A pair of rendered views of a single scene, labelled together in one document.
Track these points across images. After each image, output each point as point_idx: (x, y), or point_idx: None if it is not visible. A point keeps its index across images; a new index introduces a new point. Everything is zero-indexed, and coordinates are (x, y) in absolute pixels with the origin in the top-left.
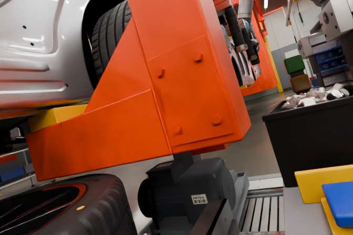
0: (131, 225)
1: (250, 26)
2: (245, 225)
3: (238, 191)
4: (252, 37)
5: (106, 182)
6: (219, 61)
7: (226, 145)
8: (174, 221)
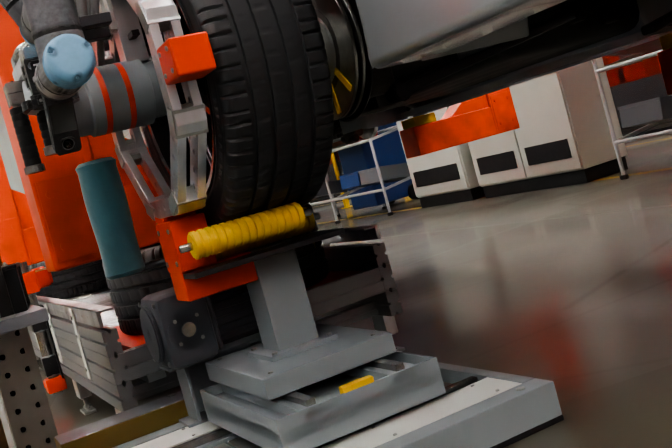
0: (141, 283)
1: (21, 29)
2: (228, 447)
3: (234, 403)
4: (25, 100)
5: (153, 247)
6: (30, 211)
7: (180, 297)
8: (243, 340)
